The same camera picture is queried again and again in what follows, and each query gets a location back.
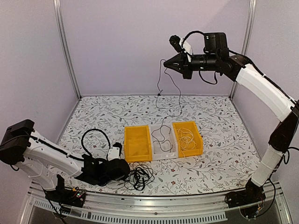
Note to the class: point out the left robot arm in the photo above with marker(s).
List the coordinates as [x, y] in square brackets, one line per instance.
[25, 148]

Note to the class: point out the clear plastic bin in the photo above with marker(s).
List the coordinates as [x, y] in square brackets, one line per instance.
[163, 142]

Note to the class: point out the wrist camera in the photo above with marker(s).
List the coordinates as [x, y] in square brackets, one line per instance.
[114, 152]
[180, 45]

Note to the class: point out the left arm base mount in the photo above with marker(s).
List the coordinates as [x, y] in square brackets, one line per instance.
[60, 194]

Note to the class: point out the yellow bin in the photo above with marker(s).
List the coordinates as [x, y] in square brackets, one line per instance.
[137, 144]
[189, 140]

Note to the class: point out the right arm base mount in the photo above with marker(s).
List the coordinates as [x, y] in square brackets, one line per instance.
[252, 197]

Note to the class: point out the aluminium frame post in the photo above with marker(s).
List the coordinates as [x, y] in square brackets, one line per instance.
[65, 48]
[249, 26]

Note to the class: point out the left aluminium frame post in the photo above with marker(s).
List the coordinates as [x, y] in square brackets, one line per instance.
[65, 48]

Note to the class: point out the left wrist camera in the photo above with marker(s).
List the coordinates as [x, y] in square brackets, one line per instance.
[114, 152]

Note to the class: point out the right yellow bin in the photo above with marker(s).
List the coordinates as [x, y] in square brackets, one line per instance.
[189, 140]

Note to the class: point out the front aluminium rail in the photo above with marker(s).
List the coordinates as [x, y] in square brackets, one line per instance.
[100, 208]

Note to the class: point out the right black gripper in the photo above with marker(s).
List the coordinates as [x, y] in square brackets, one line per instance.
[182, 66]

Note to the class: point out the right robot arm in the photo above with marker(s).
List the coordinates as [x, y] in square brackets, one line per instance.
[217, 57]

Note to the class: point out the right aluminium frame post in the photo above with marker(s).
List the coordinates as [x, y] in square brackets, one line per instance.
[249, 26]

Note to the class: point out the floral table mat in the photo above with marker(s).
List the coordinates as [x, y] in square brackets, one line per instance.
[229, 158]

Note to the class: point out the left yellow bin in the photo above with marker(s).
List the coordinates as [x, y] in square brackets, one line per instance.
[137, 144]

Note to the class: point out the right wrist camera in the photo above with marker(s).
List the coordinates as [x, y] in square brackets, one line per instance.
[180, 45]

